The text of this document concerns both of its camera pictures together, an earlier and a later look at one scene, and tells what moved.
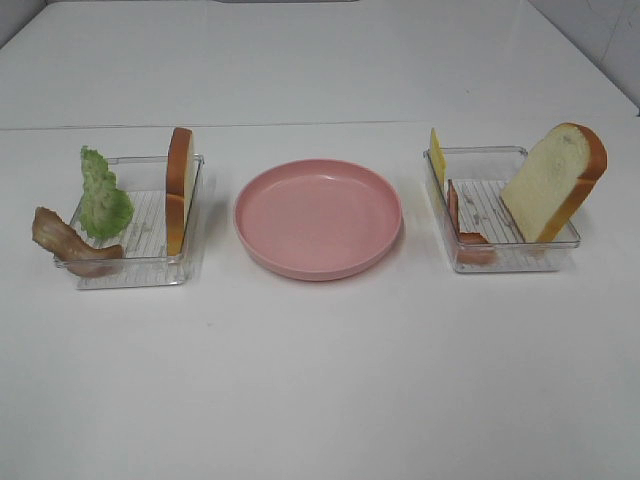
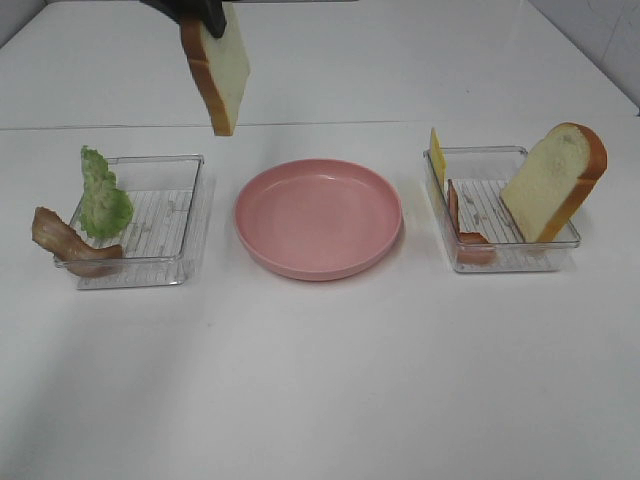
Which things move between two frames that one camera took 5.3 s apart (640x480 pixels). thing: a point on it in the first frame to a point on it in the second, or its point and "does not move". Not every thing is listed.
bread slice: x=179 y=154 to x=220 y=65
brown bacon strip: x=70 y=249 does not move
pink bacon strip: x=466 y=256 does not move
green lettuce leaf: x=105 y=209 does not move
